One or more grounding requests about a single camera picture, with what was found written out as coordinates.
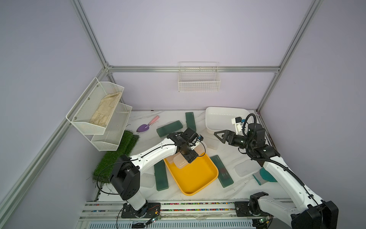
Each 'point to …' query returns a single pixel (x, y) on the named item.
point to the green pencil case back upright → (190, 120)
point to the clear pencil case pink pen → (170, 158)
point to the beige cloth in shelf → (102, 114)
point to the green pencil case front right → (224, 175)
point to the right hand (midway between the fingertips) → (219, 137)
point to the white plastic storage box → (219, 118)
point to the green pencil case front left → (160, 177)
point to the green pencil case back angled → (168, 129)
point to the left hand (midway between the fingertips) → (188, 154)
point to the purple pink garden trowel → (145, 127)
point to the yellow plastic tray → (194, 177)
